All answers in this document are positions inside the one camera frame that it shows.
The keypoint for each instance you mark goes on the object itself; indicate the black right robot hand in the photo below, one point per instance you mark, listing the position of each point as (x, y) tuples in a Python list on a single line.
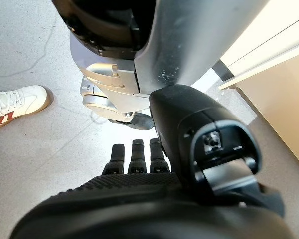
[(189, 119)]

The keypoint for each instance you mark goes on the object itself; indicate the white counter cabinet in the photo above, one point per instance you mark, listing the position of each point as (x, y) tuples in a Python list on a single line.
[(276, 87)]

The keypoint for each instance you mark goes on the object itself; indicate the white red sneaker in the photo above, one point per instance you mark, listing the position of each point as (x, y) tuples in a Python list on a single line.
[(20, 102)]

